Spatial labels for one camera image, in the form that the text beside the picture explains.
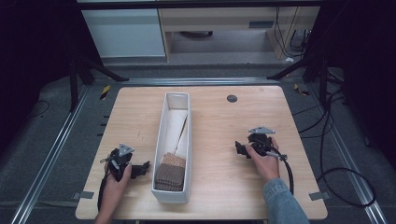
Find person's right hand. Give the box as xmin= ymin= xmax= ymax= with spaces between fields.
xmin=245 ymin=136 xmax=281 ymax=182

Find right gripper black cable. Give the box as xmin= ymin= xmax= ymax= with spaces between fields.
xmin=264 ymin=149 xmax=296 ymax=196

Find tan knitted cloth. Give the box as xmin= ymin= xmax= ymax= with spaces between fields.
xmin=161 ymin=151 xmax=187 ymax=169

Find grey table bracket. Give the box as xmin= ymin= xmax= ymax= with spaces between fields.
xmin=308 ymin=190 xmax=332 ymax=202
xmin=71 ymin=190 xmax=95 ymax=201

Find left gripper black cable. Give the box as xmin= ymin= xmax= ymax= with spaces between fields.
xmin=96 ymin=156 xmax=116 ymax=212

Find yellow black tape strip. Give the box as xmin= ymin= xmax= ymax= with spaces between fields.
xmin=292 ymin=82 xmax=312 ymax=97
xmin=99 ymin=84 xmax=112 ymax=101

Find long white box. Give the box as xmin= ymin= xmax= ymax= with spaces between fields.
xmin=150 ymin=91 xmax=193 ymax=204

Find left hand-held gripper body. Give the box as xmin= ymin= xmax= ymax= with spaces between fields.
xmin=106 ymin=143 xmax=135 ymax=183

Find dark curtain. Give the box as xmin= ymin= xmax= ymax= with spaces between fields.
xmin=310 ymin=0 xmax=396 ymax=171
xmin=0 ymin=0 xmax=82 ymax=153

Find black floor cable loop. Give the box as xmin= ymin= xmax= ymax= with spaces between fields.
xmin=291 ymin=88 xmax=377 ymax=209

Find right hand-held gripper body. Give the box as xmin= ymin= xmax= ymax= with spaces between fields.
xmin=247 ymin=125 xmax=276 ymax=157

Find metal floor rail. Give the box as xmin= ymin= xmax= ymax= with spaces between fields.
xmin=305 ymin=83 xmax=390 ymax=224
xmin=9 ymin=84 xmax=92 ymax=224
xmin=120 ymin=77 xmax=280 ymax=88

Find black metal stand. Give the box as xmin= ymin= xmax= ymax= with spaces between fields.
xmin=266 ymin=55 xmax=332 ymax=110
xmin=67 ymin=55 xmax=131 ymax=113

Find thin wooden stick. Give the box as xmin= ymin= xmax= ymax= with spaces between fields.
xmin=175 ymin=114 xmax=189 ymax=154

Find hanging black cables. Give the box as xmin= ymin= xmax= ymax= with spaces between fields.
xmin=273 ymin=6 xmax=308 ymax=59

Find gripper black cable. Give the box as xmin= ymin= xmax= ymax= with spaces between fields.
xmin=96 ymin=156 xmax=116 ymax=212
xmin=264 ymin=149 xmax=296 ymax=196

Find person's left hand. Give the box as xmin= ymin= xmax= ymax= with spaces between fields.
xmin=103 ymin=161 xmax=134 ymax=202

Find brown ribbed cloth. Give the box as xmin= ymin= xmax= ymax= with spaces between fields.
xmin=154 ymin=163 xmax=186 ymax=192

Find white cabinet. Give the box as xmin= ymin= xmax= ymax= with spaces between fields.
xmin=80 ymin=7 xmax=167 ymax=59

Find thin black floor cable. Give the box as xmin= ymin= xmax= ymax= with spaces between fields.
xmin=27 ymin=99 xmax=51 ymax=119

